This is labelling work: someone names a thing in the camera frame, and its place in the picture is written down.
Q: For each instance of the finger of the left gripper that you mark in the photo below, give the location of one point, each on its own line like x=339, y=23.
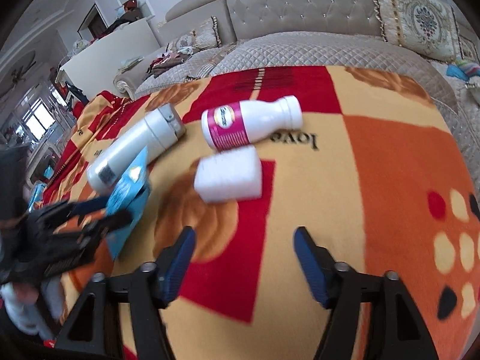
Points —
x=65, y=210
x=97, y=229

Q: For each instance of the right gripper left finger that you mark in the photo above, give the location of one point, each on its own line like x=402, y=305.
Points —
x=92, y=329

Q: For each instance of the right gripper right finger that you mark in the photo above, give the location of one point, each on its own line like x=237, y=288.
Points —
x=396, y=328

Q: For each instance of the blue snack packet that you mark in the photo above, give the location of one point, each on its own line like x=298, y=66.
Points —
x=130, y=193

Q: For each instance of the left hand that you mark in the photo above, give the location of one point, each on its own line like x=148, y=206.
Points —
x=35, y=310

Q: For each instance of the large white cylindrical bottle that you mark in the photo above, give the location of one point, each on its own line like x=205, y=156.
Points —
x=157, y=131

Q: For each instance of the white cabinet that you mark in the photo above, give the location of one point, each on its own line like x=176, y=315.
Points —
x=94, y=69

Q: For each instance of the orange patterned fleece blanket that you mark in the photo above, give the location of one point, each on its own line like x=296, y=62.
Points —
x=374, y=174

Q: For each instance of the pink label white bottle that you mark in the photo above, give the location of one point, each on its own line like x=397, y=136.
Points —
x=245, y=122

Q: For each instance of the small patterned cushion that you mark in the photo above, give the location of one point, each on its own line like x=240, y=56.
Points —
x=203, y=37

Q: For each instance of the colourful striped cloth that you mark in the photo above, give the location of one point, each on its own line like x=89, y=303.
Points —
x=463, y=69

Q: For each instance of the beige tufted sofa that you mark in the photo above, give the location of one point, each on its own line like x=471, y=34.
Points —
x=275, y=33

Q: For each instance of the ornate embroidered cushion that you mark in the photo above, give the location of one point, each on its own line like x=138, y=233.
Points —
x=426, y=27

